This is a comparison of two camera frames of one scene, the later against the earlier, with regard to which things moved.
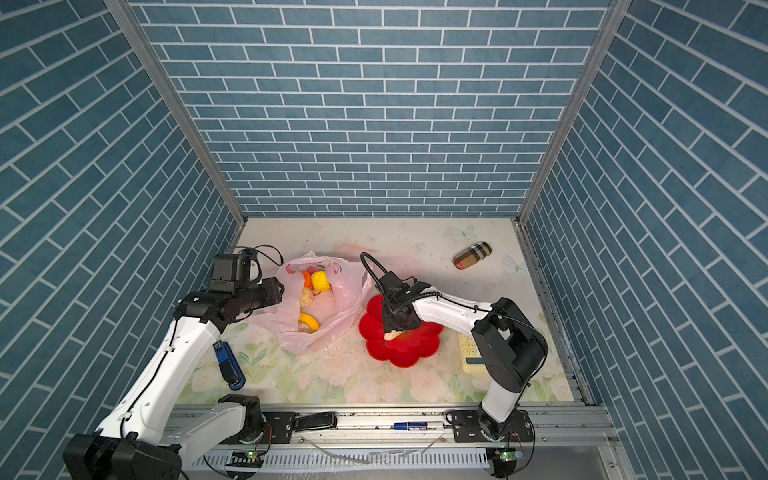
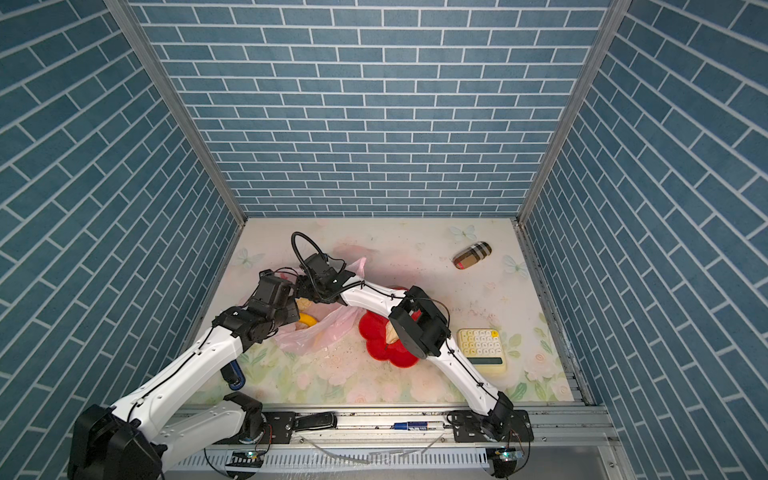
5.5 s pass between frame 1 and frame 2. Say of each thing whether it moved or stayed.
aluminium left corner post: stayed
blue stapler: stayed
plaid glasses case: stayed
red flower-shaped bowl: stayed
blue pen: stayed
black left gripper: moved
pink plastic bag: moved
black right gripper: moved
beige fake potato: stayed
